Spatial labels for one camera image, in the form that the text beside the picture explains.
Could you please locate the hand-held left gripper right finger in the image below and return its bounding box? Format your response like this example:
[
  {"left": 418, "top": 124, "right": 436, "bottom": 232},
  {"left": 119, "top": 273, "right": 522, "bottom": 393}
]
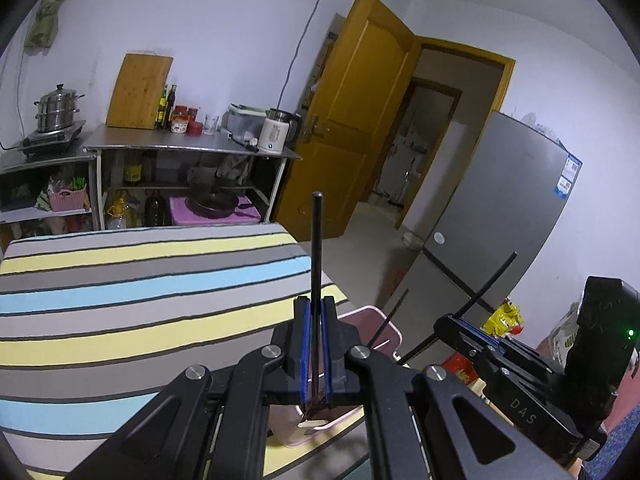
[{"left": 320, "top": 296, "right": 576, "bottom": 480}]

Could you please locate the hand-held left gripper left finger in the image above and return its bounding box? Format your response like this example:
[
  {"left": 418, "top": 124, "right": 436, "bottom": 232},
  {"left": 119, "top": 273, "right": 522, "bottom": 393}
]
[{"left": 65, "top": 296, "right": 313, "bottom": 480}]

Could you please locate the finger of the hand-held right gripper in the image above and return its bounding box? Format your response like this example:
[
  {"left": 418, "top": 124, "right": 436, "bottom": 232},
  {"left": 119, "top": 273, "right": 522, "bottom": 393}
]
[
  {"left": 434, "top": 314, "right": 501, "bottom": 377},
  {"left": 451, "top": 315, "right": 566, "bottom": 376}
]

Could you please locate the pink plastic utensil holder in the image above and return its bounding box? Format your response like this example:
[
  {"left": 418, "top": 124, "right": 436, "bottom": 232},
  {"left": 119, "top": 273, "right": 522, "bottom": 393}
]
[{"left": 270, "top": 305, "right": 403, "bottom": 448}]

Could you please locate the black chopstick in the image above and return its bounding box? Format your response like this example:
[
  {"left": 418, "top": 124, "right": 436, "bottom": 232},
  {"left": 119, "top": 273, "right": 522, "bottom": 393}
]
[
  {"left": 399, "top": 252, "right": 518, "bottom": 363},
  {"left": 310, "top": 191, "right": 326, "bottom": 413}
]

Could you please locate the yellow snack packet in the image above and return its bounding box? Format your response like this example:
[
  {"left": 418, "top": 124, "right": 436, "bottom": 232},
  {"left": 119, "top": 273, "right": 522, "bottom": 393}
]
[{"left": 481, "top": 300, "right": 523, "bottom": 338}]

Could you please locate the red snack packet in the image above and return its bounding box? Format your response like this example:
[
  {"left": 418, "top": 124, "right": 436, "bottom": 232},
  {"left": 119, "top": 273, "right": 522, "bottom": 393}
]
[{"left": 440, "top": 352, "right": 476, "bottom": 386}]

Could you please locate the white plastic bag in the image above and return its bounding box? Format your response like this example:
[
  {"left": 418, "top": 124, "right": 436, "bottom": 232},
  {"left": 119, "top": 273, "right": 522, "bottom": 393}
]
[{"left": 547, "top": 300, "right": 583, "bottom": 361}]

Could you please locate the silver refrigerator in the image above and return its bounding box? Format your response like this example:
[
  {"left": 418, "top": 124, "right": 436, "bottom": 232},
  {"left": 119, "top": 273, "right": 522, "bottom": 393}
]
[{"left": 392, "top": 110, "right": 585, "bottom": 361}]

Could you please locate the pink plastic box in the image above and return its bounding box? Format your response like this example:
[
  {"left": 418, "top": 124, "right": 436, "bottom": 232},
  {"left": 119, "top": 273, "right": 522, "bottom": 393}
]
[{"left": 169, "top": 195, "right": 262, "bottom": 226}]

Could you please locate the dark frying pan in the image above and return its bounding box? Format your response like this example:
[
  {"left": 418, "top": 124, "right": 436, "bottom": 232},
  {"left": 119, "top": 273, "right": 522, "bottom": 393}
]
[{"left": 185, "top": 187, "right": 241, "bottom": 218}]

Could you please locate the striped tablecloth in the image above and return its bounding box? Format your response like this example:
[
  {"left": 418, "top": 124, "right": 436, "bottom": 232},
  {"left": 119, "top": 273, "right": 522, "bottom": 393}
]
[{"left": 0, "top": 222, "right": 351, "bottom": 480}]

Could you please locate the dark glass bottle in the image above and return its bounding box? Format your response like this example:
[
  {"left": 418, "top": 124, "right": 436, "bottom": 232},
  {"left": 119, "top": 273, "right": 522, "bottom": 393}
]
[{"left": 145, "top": 191, "right": 168, "bottom": 227}]

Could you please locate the yellow wooden door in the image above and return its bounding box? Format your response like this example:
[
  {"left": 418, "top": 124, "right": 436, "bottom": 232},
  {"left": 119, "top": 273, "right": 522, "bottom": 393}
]
[{"left": 272, "top": 0, "right": 423, "bottom": 241}]

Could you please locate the white electric kettle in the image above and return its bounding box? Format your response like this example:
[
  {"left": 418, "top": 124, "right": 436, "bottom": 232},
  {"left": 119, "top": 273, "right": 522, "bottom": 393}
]
[{"left": 257, "top": 107, "right": 302, "bottom": 155}]

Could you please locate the yellow oil jug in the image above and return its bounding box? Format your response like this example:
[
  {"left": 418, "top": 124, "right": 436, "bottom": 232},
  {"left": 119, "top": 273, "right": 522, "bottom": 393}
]
[{"left": 105, "top": 190, "right": 143, "bottom": 231}]

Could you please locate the grey plastic container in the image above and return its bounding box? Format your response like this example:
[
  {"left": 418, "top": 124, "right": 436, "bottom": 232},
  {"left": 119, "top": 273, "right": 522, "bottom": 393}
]
[{"left": 221, "top": 104, "right": 268, "bottom": 136}]

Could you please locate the steel kitchen table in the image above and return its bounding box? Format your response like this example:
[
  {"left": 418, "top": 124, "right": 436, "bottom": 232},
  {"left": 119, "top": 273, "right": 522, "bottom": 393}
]
[{"left": 82, "top": 125, "right": 303, "bottom": 231}]

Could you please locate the pink plastic basket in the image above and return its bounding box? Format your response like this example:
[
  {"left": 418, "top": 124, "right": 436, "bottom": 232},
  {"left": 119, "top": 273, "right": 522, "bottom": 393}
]
[{"left": 48, "top": 187, "right": 90, "bottom": 212}]

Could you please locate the wooden cutting board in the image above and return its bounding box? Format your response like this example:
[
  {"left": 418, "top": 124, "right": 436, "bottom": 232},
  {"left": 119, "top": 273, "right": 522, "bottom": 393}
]
[{"left": 106, "top": 53, "right": 174, "bottom": 130}]

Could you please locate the low steel shelf rack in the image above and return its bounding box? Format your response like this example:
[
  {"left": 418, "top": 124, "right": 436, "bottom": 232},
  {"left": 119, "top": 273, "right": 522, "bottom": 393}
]
[{"left": 0, "top": 152, "right": 98, "bottom": 241}]

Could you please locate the black induction cooker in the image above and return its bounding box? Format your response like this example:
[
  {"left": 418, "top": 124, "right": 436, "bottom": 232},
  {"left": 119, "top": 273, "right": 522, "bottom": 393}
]
[{"left": 19, "top": 120, "right": 87, "bottom": 156}]

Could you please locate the steel steamer pot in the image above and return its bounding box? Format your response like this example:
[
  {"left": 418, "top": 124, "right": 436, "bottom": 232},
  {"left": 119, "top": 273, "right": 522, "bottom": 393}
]
[{"left": 32, "top": 84, "right": 85, "bottom": 133}]

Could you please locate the green hanging cloth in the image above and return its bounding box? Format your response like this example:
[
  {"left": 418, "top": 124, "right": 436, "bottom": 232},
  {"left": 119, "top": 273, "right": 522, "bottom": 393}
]
[{"left": 25, "top": 0, "right": 83, "bottom": 50}]

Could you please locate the yellow door frame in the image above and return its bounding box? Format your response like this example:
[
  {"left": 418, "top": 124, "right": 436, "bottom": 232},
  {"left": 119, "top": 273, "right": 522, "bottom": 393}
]
[{"left": 395, "top": 35, "right": 516, "bottom": 231}]

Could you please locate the black wall cable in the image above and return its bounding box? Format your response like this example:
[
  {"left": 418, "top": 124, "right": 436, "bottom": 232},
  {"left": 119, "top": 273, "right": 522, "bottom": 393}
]
[{"left": 277, "top": 0, "right": 333, "bottom": 106}]

